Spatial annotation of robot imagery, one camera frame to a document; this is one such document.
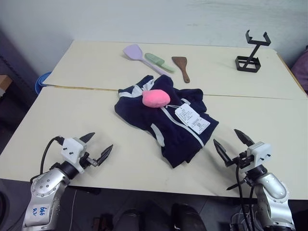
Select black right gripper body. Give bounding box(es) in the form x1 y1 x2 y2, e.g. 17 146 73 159
236 150 255 169

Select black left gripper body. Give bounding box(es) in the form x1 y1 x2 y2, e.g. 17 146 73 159
80 151 91 168

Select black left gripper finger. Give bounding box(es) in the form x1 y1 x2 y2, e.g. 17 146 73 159
87 144 114 167
79 132 96 143

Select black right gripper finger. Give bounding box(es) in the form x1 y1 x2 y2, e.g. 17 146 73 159
234 129 255 146
213 139 239 167

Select white paper clothing tag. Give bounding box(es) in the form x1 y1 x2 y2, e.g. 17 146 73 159
174 103 210 135

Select navy blue zip jacket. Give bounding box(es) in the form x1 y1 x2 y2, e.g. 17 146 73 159
114 74 220 169

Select blue plastic bucket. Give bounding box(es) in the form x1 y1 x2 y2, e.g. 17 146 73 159
35 71 52 95

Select pink plush toy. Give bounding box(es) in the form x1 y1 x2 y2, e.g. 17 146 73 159
141 89 171 108

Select purple fabric object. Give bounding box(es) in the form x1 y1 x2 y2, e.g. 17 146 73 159
291 51 308 92

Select purple silicone spatula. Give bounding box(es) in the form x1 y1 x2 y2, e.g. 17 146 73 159
123 44 172 77

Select brown wooden spatula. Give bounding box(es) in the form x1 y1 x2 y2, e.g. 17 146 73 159
171 56 191 84

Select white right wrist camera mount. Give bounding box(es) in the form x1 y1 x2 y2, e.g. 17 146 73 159
246 141 273 169

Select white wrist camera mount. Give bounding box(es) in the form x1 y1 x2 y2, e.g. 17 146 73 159
246 141 273 169
60 137 89 173

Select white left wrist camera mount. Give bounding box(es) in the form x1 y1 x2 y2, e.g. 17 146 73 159
60 137 89 173

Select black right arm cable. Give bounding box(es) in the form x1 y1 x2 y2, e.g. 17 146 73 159
226 165 259 231

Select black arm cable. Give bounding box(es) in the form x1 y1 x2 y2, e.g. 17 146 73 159
39 136 64 179
226 165 259 231

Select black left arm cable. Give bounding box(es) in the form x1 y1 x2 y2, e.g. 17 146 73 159
39 136 64 179

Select black metal wire stand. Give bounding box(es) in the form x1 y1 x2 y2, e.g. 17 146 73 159
235 30 272 73

